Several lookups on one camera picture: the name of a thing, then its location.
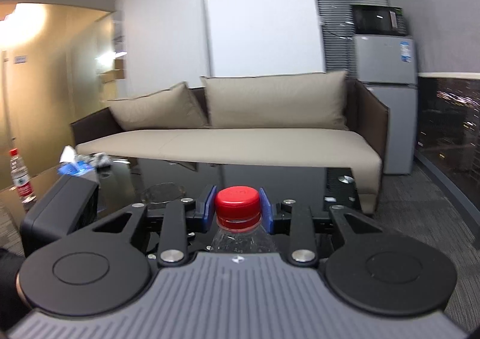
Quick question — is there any beige cushion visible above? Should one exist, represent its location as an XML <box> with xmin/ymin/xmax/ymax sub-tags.
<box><xmin>107</xmin><ymin>82</ymin><xmax>208</xmax><ymax>131</ymax></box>
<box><xmin>202</xmin><ymin>71</ymin><xmax>347</xmax><ymax>130</ymax></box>

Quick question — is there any grey roller blind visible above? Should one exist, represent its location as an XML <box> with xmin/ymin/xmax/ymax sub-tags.
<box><xmin>121</xmin><ymin>0</ymin><xmax>326</xmax><ymax>95</ymax></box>

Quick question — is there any black microwave oven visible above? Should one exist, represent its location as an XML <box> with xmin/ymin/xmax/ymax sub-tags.
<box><xmin>351</xmin><ymin>4</ymin><xmax>408</xmax><ymax>37</ymax></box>

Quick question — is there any black box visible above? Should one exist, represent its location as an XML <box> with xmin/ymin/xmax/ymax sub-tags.
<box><xmin>19</xmin><ymin>175</ymin><xmax>99</xmax><ymax>256</ymax></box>

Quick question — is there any dark forearm sleeve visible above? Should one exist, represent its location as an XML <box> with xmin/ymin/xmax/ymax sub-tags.
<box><xmin>0</xmin><ymin>248</ymin><xmax>30</xmax><ymax>331</ymax></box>

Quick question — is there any glass ashtray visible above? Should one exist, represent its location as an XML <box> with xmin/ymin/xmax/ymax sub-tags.
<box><xmin>141</xmin><ymin>182</ymin><xmax>185</xmax><ymax>209</ymax></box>

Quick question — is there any silver refrigerator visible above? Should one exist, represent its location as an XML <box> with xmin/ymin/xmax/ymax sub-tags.
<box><xmin>354</xmin><ymin>35</ymin><xmax>417</xmax><ymax>175</ymax></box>

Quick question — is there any clear plastic water bottle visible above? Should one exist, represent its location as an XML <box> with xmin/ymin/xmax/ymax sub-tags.
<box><xmin>211</xmin><ymin>216</ymin><xmax>277</xmax><ymax>254</ymax></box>

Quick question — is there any small water bottle red cap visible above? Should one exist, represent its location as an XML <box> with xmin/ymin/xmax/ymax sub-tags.
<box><xmin>10</xmin><ymin>148</ymin><xmax>36</xmax><ymax>205</ymax></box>

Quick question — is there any beige sofa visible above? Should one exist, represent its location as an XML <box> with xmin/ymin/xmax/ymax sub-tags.
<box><xmin>71</xmin><ymin>79</ymin><xmax>389</xmax><ymax>214</ymax></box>

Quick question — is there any blue tissue pack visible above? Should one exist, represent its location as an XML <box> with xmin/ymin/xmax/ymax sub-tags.
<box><xmin>57</xmin><ymin>145</ymin><xmax>97</xmax><ymax>181</ymax></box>

